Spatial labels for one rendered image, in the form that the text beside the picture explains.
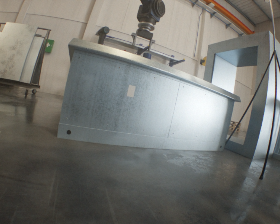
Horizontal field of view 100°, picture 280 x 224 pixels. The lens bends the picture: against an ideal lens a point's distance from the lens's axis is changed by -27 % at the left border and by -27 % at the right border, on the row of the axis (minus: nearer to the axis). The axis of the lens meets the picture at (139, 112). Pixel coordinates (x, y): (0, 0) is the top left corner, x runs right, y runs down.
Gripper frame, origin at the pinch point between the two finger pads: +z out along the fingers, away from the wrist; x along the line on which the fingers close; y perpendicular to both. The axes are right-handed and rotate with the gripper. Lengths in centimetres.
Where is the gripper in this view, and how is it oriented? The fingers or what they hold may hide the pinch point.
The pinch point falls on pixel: (141, 46)
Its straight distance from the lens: 129.2
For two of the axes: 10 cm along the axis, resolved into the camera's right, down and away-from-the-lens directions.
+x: 9.1, 1.7, 3.9
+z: -2.1, 9.8, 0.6
